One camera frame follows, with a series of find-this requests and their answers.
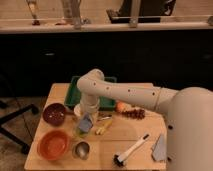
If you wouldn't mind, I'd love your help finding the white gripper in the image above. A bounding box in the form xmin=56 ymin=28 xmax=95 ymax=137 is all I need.
xmin=80 ymin=96 xmax=100 ymax=123

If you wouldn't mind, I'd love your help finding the blue sponge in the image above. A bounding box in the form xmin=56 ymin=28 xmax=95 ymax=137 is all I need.
xmin=77 ymin=115 xmax=93 ymax=133

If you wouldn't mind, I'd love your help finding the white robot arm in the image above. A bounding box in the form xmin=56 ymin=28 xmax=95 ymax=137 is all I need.
xmin=77 ymin=69 xmax=213 ymax=171

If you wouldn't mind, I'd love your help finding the green plastic cup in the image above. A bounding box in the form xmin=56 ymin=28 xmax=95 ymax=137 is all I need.
xmin=74 ymin=126 xmax=89 ymax=139

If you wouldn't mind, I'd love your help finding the small metal cup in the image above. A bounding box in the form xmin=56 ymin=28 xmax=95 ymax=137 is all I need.
xmin=73 ymin=141 xmax=90 ymax=160

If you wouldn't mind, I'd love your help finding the green plastic tray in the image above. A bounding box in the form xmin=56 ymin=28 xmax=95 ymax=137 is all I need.
xmin=64 ymin=76 xmax=116 ymax=111

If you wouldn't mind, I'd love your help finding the metal spoon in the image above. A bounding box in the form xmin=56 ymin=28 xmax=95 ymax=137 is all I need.
xmin=97 ymin=115 xmax=112 ymax=121

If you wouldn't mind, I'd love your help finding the yellow banana toy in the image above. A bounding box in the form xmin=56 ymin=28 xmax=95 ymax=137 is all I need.
xmin=95 ymin=119 xmax=112 ymax=135

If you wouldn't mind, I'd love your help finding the orange fruit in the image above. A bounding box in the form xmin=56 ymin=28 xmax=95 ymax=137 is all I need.
xmin=115 ymin=102 xmax=126 ymax=113

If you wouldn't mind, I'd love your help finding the dark purple bowl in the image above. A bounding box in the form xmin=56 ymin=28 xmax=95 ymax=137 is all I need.
xmin=42 ymin=103 xmax=66 ymax=126

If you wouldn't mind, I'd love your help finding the dark red grape bunch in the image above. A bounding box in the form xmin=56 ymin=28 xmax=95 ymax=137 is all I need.
xmin=122 ymin=109 xmax=145 ymax=120

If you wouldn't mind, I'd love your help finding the orange bowl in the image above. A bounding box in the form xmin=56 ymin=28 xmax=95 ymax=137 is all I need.
xmin=37 ymin=130 xmax=70 ymax=161

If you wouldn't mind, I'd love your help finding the wooden table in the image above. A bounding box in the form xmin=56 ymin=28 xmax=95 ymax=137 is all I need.
xmin=24 ymin=82 xmax=169 ymax=171

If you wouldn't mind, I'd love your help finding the white dish brush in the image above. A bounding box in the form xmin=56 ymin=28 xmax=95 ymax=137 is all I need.
xmin=113 ymin=134 xmax=149 ymax=167

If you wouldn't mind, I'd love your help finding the black office chair base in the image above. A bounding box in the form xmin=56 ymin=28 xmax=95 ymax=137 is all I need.
xmin=0 ymin=103 xmax=39 ymax=155

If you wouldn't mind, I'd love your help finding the grey blue cloth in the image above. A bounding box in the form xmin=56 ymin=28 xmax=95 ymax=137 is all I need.
xmin=151 ymin=134 xmax=166 ymax=162

